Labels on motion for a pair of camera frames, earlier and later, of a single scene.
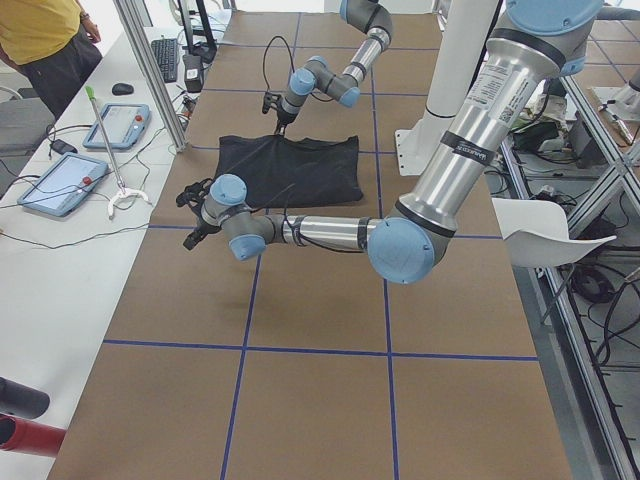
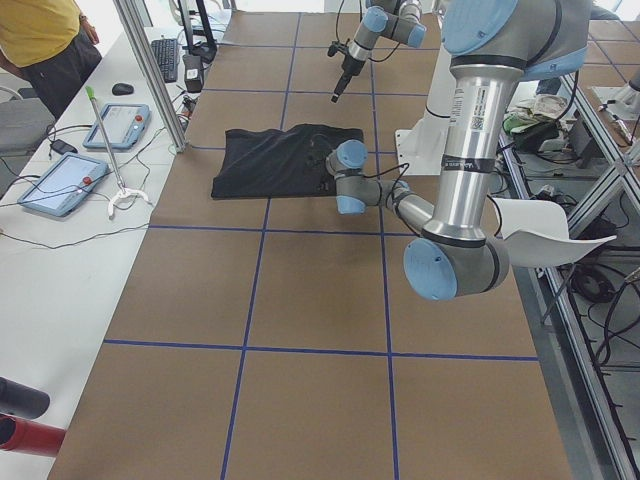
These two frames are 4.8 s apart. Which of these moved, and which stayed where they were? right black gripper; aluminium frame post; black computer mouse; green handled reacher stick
Moved: right black gripper
Stayed: aluminium frame post; green handled reacher stick; black computer mouse
